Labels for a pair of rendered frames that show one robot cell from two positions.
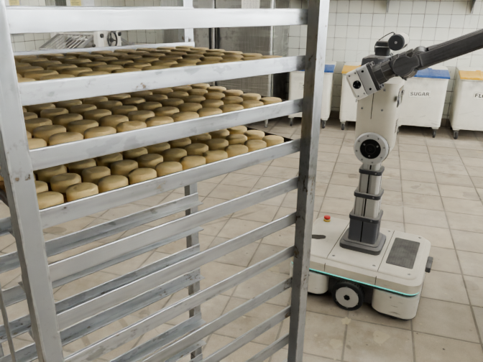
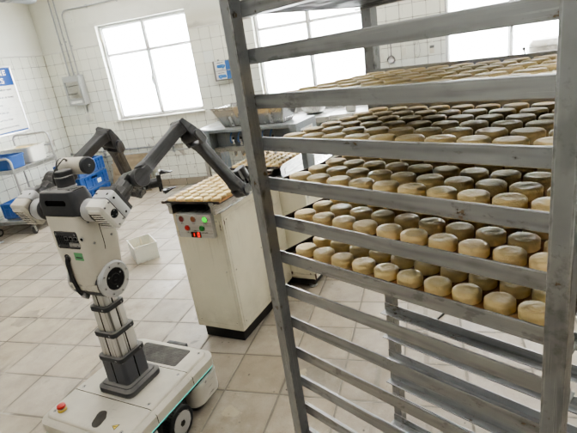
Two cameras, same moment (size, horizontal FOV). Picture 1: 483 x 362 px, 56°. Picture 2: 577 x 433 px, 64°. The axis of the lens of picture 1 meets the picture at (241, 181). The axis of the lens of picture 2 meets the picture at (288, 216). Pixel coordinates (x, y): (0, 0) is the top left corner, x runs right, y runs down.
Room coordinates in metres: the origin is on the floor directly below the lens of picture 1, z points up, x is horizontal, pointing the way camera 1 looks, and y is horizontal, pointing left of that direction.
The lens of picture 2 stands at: (1.22, 1.15, 1.58)
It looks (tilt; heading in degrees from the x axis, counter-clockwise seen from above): 19 degrees down; 272
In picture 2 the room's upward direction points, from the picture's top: 9 degrees counter-clockwise
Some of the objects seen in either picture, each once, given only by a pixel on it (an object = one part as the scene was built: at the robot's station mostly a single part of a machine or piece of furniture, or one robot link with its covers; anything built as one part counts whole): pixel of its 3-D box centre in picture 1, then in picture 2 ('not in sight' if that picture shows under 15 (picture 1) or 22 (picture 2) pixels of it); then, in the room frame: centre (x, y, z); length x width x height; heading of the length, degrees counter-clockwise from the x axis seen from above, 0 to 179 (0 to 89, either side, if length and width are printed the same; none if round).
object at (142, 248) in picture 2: not in sight; (142, 248); (2.75, -2.86, 0.08); 0.30 x 0.22 x 0.16; 119
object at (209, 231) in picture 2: not in sight; (196, 225); (1.82, -1.27, 0.77); 0.24 x 0.04 x 0.14; 154
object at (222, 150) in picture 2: not in sight; (262, 147); (1.43, -2.04, 1.01); 0.72 x 0.33 x 0.34; 154
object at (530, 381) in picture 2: not in sight; (391, 324); (1.08, 0.36, 1.05); 0.64 x 0.03 x 0.03; 133
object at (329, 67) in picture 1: (311, 93); not in sight; (5.83, -0.88, 0.38); 0.64 x 0.54 x 0.77; 166
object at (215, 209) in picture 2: not in sight; (290, 161); (1.25, -2.08, 0.87); 2.01 x 0.03 x 0.07; 64
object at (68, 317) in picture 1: (194, 257); not in sight; (0.79, 0.09, 0.96); 0.64 x 0.03 x 0.03; 133
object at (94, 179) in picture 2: not in sight; (83, 180); (4.31, -5.38, 0.30); 0.60 x 0.40 x 0.20; 73
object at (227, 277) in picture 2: not in sight; (239, 250); (1.66, -1.59, 0.45); 0.70 x 0.34 x 0.90; 64
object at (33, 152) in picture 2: not in sight; (24, 154); (4.61, -4.67, 0.89); 0.44 x 0.36 x 0.20; 172
